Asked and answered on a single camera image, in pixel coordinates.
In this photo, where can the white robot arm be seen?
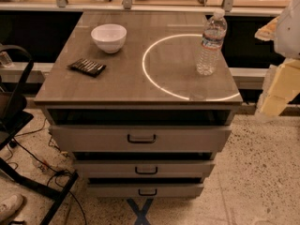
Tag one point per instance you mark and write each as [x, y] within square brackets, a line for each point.
[286, 40]

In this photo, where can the clear plastic water bottle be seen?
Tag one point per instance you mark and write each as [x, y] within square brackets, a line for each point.
[212, 40]

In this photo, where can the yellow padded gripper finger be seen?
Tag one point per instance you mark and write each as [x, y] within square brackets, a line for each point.
[282, 86]
[267, 32]

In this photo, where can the metal shelf rail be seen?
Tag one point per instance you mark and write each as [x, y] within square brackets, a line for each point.
[249, 7]

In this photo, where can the top grey drawer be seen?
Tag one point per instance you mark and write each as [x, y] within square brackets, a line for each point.
[140, 139]

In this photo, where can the bottom grey drawer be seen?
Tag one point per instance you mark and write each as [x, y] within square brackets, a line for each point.
[146, 190]

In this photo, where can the grey drawer cabinet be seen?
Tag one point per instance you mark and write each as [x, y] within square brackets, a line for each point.
[151, 81]

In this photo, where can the grey drawer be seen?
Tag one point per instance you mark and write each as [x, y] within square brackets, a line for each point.
[146, 190]
[144, 168]
[140, 139]

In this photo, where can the middle grey drawer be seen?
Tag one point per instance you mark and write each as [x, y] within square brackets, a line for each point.
[144, 168]

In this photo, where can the dark chocolate bar packet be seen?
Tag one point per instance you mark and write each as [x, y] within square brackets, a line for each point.
[87, 67]

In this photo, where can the white ceramic bowl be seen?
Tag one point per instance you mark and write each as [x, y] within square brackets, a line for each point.
[109, 37]

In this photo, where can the white sneaker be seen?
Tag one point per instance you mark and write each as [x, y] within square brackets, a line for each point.
[10, 206]

